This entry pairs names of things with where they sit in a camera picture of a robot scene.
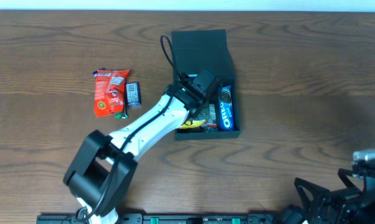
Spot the black box with lid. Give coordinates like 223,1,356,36
172,29,241,141

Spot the yellow snack packet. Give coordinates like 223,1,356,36
179,119,206,129

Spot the black snack packet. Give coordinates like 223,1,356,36
188,104,217,131

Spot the blue Oreo packet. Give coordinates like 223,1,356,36
218,85,234,131

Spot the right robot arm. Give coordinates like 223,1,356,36
272,164,375,224

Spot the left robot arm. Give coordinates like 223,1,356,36
63,79,222,223

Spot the small blue carton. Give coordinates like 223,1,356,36
126,82,141,106

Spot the green wrapped candy stick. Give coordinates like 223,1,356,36
115,93,128,119

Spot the orange Reese's packet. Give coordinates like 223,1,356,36
93,69,130,118

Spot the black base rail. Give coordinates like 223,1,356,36
36,212,288,224

